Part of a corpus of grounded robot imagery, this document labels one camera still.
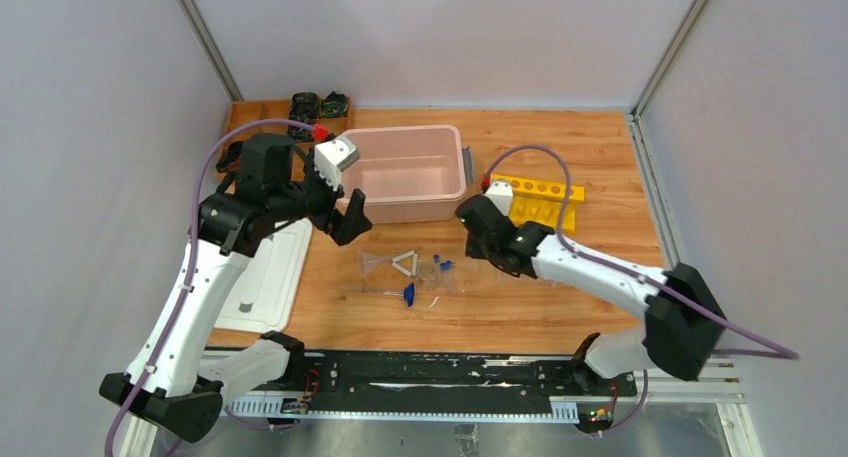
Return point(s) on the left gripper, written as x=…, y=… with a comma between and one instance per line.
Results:
x=334, y=214

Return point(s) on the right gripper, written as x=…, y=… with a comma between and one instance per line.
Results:
x=473, y=250

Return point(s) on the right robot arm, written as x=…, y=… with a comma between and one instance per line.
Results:
x=679, y=315

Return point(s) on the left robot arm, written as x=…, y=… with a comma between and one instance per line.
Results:
x=276, y=183

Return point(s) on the clear plastic funnel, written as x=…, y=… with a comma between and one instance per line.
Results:
x=368, y=262

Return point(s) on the yellow test tube rack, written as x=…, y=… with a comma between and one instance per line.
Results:
x=540, y=201

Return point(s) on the blue capped tube middle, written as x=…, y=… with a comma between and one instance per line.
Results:
x=441, y=281

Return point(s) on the white clay triangle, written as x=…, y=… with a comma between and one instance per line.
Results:
x=406, y=263

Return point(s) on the small glass beaker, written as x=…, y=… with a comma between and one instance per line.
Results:
x=427, y=275

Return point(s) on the pink plastic bin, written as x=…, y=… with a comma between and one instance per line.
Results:
x=408, y=174

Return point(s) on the graduated cylinder blue base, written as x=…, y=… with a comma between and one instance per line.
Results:
x=407, y=294

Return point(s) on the white plastic lid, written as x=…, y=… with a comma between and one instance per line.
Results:
x=262, y=298

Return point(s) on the green patterned fabric roll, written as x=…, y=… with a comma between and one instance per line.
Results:
x=334, y=105

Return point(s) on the black fabric roll back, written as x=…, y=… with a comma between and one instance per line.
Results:
x=304, y=108

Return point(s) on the dark fabric roll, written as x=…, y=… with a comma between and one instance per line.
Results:
x=230, y=157

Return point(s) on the wooden compartment tray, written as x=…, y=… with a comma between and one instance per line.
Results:
x=245, y=112

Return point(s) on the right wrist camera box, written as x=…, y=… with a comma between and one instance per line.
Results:
x=499, y=192

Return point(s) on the grey bin handle right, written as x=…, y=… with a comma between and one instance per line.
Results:
x=468, y=166

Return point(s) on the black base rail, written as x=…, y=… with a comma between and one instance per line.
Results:
x=450, y=386

